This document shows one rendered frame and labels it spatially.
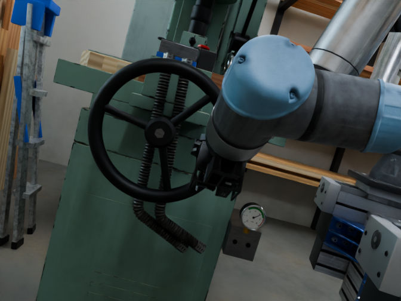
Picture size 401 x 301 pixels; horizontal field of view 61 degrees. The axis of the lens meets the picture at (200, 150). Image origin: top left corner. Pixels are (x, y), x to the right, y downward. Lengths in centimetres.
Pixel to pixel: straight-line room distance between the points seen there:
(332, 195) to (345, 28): 66
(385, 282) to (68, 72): 79
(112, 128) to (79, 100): 253
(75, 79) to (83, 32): 254
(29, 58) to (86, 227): 99
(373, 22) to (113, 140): 62
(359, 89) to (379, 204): 78
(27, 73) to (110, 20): 180
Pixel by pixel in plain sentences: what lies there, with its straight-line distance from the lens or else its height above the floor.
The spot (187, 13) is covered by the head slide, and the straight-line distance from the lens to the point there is 114.
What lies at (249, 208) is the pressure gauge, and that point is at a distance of 84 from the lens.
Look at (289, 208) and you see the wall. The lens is 367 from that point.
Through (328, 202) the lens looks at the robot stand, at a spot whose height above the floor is 71.
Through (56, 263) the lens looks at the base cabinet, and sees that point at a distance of 101.
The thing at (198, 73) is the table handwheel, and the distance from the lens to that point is 67.
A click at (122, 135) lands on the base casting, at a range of 88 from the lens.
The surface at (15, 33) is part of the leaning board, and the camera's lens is 264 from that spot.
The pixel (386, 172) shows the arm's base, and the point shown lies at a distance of 114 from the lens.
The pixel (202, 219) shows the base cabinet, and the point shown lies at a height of 60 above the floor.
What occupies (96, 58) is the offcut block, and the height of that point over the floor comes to 93.
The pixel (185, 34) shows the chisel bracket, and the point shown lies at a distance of 99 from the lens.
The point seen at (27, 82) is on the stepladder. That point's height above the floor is 78.
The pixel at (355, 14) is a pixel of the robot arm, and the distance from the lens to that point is 51.
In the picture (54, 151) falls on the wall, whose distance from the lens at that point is 351.
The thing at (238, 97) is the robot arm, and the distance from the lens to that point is 31.
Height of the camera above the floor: 88
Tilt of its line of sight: 7 degrees down
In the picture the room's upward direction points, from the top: 16 degrees clockwise
